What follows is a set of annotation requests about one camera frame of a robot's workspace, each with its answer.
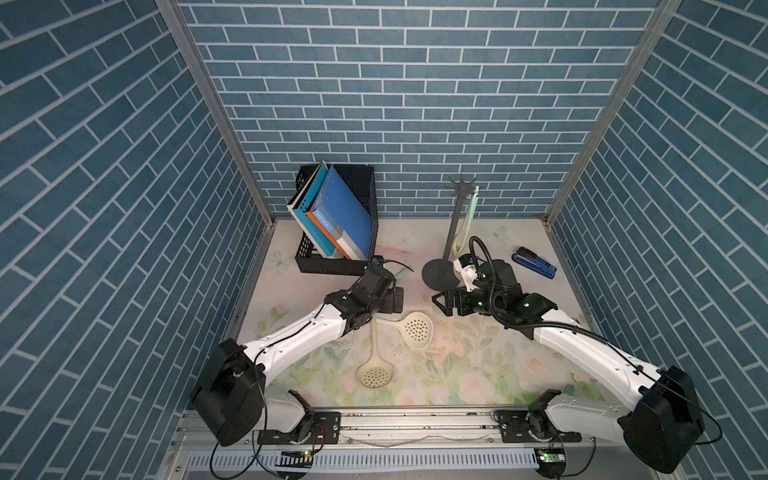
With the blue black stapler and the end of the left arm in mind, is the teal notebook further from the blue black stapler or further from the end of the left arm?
the blue black stapler

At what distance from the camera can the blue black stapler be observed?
1.06 metres

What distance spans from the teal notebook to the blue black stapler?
68 centimetres

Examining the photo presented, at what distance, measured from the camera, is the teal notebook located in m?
0.86
